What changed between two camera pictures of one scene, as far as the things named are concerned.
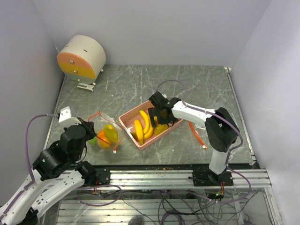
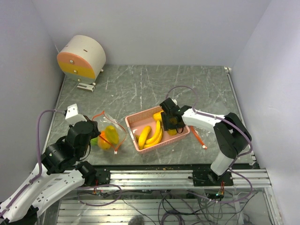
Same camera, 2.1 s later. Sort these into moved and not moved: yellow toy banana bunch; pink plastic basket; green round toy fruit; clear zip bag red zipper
Moved: yellow toy banana bunch; pink plastic basket
Not moved: green round toy fruit; clear zip bag red zipper
